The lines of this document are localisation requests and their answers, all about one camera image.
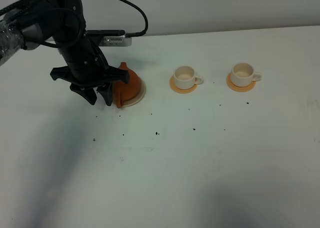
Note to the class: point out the orange coaster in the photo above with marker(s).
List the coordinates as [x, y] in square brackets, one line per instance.
[239, 89]
[178, 90]

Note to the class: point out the orange coaster right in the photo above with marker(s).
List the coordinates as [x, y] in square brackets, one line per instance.
[239, 89]

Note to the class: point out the white teacup right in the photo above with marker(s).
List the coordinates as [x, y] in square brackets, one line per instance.
[243, 74]

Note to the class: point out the brown clay teapot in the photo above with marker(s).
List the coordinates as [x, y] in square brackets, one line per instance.
[123, 92]

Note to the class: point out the beige round teapot saucer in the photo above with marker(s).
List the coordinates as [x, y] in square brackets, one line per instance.
[138, 97]

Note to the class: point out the white teacup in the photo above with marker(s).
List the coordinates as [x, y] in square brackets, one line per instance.
[243, 74]
[185, 77]

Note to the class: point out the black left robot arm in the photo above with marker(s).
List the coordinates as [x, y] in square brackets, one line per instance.
[60, 24]

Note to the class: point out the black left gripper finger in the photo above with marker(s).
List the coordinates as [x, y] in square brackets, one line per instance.
[106, 91]
[88, 94]

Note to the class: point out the orange coaster left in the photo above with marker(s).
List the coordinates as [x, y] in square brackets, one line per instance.
[178, 90]

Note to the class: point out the white teacup left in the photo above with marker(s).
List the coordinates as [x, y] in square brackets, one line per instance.
[185, 77]

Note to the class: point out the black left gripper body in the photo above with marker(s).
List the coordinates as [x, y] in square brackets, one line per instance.
[86, 66]

